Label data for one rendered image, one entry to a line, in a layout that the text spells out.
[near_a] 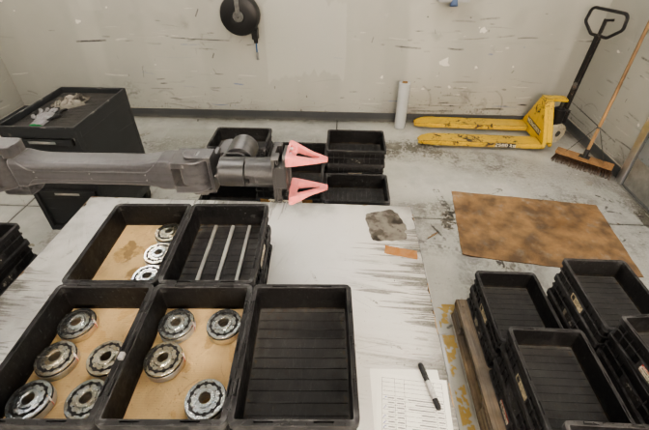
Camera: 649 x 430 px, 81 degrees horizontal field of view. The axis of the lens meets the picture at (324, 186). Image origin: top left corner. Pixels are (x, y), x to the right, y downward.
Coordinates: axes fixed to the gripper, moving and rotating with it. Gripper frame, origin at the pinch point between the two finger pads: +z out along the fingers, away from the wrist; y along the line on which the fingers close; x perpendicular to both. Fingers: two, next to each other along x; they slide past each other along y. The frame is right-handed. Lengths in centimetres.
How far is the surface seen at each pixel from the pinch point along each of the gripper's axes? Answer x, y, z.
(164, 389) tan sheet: 11, 62, -42
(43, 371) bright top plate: 10, 59, -75
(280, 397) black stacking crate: 12, 63, -11
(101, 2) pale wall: -326, 24, -230
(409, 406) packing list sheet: 6, 75, 25
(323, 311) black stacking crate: -15, 62, -1
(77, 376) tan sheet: 9, 62, -67
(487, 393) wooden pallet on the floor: -28, 131, 70
